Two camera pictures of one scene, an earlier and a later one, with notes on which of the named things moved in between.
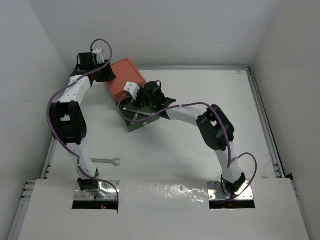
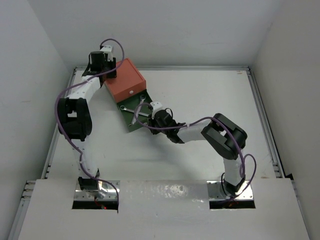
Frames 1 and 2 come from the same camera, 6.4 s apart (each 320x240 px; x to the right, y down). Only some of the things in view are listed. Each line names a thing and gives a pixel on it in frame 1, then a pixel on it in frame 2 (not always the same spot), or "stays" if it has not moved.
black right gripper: [136, 102] to [152, 121]
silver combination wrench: [123, 108] stays
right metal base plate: [215, 193] stays
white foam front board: [165, 210] stays
